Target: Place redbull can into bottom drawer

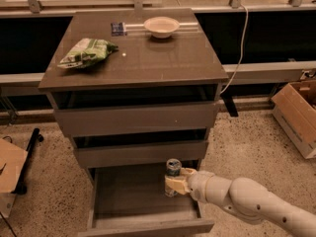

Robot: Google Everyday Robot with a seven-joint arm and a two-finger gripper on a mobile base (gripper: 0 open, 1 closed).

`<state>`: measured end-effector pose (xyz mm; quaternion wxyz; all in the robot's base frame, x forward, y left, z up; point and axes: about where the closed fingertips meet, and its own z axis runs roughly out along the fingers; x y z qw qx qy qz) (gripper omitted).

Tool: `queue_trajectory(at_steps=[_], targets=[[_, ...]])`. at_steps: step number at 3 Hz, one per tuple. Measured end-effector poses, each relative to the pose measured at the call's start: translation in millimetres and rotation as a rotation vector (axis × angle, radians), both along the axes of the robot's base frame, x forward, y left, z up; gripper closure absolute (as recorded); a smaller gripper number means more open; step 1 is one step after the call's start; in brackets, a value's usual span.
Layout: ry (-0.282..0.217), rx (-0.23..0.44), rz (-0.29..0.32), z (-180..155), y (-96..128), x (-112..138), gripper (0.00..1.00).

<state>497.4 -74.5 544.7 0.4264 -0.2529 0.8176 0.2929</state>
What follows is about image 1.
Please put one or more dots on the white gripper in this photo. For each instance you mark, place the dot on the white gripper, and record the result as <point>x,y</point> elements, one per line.
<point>198,184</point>

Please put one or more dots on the redbull can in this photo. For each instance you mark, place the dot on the redbull can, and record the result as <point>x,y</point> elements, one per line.
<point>173,168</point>

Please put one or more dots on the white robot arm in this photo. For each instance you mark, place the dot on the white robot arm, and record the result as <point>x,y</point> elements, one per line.
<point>242,198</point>

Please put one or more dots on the open bottom grey drawer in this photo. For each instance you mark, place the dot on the open bottom grey drawer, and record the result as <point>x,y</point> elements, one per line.
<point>130,201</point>

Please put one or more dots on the middle grey drawer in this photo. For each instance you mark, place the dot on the middle grey drawer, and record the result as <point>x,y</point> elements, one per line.
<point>98,157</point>

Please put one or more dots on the grey drawer cabinet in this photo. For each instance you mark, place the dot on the grey drawer cabinet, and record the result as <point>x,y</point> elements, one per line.
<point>144,71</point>

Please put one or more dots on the top grey drawer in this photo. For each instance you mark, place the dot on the top grey drawer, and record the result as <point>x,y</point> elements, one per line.
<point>139,119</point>

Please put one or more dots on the cardboard box right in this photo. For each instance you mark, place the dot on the cardboard box right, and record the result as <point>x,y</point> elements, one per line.
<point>295,112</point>

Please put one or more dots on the white bowl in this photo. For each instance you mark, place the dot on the white bowl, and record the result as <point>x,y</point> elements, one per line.
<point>161,27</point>

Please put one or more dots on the green chip bag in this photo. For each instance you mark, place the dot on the green chip bag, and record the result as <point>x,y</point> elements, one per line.
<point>87,52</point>

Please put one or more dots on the black stand leg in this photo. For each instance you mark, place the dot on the black stand leg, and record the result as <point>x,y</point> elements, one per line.
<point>21,187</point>

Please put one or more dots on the small blue packet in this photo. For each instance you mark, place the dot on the small blue packet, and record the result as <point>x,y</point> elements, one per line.
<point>118,29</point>

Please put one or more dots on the black bracket under rail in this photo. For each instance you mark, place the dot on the black bracket under rail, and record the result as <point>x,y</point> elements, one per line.
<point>229,104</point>

